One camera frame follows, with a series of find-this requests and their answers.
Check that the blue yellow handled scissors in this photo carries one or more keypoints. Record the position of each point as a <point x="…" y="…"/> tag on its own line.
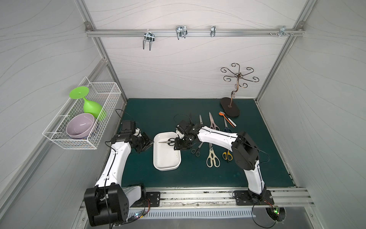
<point x="226" y="128"/>

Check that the black yellow handled scissors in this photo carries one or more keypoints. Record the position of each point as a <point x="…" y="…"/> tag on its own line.
<point x="227" y="156"/>

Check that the brown metal hook stand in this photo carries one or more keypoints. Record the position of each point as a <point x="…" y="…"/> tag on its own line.
<point x="227" y="103"/>

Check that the pink scissors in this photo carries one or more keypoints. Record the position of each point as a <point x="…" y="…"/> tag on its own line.
<point x="212" y="123"/>

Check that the lilac bowl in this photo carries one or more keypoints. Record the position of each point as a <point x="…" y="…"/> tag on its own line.
<point x="80" y="126"/>

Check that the small metal hook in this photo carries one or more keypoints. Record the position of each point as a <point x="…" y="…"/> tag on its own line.
<point x="212" y="31"/>

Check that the white storage box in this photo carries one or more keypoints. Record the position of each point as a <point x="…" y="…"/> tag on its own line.
<point x="165" y="158"/>

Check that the small black handled scissors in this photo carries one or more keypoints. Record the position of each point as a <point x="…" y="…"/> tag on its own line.
<point x="170" y="142"/>

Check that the looped metal hook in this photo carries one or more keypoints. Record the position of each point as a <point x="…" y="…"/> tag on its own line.
<point x="181" y="32"/>

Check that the white vent strip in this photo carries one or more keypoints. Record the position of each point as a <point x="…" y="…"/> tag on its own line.
<point x="200" y="214"/>

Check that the green plastic goblet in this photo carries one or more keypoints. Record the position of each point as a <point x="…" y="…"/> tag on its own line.
<point x="89" y="106"/>

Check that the cream white scissors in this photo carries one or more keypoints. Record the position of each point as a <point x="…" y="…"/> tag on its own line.
<point x="212" y="160"/>

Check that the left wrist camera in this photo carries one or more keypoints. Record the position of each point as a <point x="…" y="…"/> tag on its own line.
<point x="128" y="127"/>

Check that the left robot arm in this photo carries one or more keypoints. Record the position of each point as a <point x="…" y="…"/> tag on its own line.
<point x="107" y="203"/>

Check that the orange spoon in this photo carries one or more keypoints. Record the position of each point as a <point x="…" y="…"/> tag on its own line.
<point x="228" y="119"/>

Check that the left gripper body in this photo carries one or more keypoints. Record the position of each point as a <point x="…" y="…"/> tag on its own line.
<point x="144" y="142"/>

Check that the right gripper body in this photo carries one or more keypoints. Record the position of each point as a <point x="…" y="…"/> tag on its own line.
<point x="181" y="140"/>

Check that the white wire basket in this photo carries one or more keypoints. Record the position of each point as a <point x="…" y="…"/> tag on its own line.
<point x="104" y="93"/>

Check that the right end metal hook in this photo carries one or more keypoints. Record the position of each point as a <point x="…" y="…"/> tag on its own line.
<point x="282" y="33"/>

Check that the double prong metal hook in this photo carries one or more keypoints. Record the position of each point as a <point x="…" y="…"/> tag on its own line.
<point x="149" y="38"/>

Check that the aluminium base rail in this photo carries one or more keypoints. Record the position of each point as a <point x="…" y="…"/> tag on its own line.
<point x="228" y="198"/>

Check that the aluminium top rail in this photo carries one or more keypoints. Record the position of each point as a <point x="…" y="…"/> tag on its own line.
<point x="138" y="33"/>

